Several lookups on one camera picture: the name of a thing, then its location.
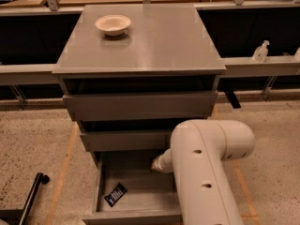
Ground grey bottom drawer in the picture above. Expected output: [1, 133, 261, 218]
[82, 149, 182, 225]

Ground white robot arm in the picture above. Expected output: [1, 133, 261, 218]
[152, 120, 255, 225]

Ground grey drawer cabinet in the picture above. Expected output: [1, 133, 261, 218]
[52, 4, 226, 161]

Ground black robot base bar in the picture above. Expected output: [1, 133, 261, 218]
[0, 172, 50, 225]

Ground black bracket under rail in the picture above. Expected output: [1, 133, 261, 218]
[225, 91, 241, 109]

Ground clear pump sanitizer bottle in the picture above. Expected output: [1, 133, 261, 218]
[252, 40, 270, 63]

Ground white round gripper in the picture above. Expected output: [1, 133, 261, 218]
[151, 154, 173, 173]

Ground grey drawer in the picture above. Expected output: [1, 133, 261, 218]
[82, 149, 182, 225]
[81, 129, 172, 152]
[63, 91, 218, 121]

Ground grey metal rail frame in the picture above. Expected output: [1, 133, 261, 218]
[1, 1, 299, 85]

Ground white ceramic bowl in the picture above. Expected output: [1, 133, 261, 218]
[96, 15, 131, 37]

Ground dark rxbar blueberry bar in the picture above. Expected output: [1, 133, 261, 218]
[104, 183, 128, 207]

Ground grey middle drawer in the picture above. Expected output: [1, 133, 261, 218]
[81, 129, 172, 152]

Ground grey top drawer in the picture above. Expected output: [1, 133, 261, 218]
[63, 91, 218, 121]

